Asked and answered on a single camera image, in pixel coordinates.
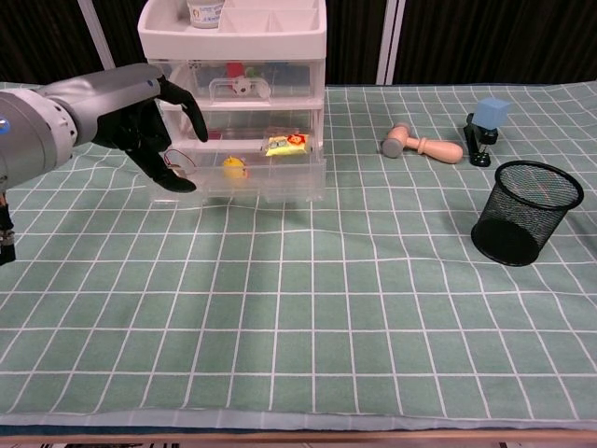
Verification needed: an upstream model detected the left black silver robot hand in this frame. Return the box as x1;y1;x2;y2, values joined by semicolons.
76;63;210;194

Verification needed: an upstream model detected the clear drawer with snack packet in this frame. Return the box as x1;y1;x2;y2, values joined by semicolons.
147;109;328;204

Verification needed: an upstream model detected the white cup on drawer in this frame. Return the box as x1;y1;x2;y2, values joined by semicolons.
186;0;225;30

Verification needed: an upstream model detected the clear drawer with toys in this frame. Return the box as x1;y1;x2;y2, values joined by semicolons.
148;59;326;102

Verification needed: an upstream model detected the yellow snack packet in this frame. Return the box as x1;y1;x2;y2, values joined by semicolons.
263;132;312;158

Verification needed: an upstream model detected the green checked tablecloth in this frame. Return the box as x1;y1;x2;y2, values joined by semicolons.
0;81;597;428

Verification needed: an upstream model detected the black stapler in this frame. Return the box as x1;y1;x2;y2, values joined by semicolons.
463;113;500;168

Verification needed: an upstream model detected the blue foam cube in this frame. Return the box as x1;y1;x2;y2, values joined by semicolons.
472;97;511;131

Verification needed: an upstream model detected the black mesh pen cup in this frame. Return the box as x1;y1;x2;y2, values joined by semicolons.
470;160;586;268

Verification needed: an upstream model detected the gold bell with red string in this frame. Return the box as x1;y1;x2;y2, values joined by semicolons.
162;148;198;176

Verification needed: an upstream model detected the white aluminium post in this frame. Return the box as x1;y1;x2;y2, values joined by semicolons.
376;0;408;86
76;0;117;72

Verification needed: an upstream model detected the white drawer cabinet frame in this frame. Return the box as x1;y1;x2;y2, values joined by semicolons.
137;0;327;205

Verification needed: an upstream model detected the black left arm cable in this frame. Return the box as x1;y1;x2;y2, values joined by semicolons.
0;188;18;268

